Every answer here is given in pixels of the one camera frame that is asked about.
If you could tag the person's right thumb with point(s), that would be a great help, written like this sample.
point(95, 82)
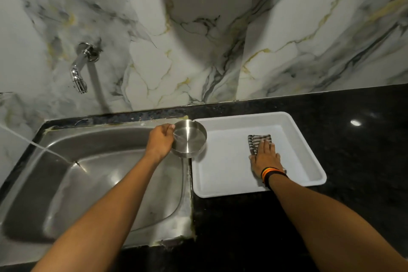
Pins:
point(252, 161)

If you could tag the person's right hand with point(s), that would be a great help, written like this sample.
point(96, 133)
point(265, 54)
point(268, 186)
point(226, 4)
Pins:
point(266, 158)

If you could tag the stainless steel sink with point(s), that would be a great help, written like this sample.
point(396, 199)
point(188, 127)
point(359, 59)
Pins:
point(95, 185)

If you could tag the person's right forearm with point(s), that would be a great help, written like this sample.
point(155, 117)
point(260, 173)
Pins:
point(331, 227)

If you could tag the white plastic tray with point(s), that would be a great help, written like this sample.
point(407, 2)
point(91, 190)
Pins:
point(255, 153)

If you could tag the striped grey cloth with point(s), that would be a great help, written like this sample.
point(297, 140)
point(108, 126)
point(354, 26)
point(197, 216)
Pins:
point(257, 141)

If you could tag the round steel bowl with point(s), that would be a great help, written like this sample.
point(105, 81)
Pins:
point(188, 138)

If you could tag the person's left hand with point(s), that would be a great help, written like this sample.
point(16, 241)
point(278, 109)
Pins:
point(159, 142)

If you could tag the person's left forearm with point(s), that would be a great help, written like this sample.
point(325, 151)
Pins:
point(105, 214)

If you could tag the person's left thumb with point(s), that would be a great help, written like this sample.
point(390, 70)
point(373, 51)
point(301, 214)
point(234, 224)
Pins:
point(169, 127)

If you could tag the multicoloured thread wristband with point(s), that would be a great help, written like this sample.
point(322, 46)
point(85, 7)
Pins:
point(271, 174)

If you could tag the chrome wall tap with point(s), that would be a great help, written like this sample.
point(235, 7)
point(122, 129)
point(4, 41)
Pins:
point(81, 64)

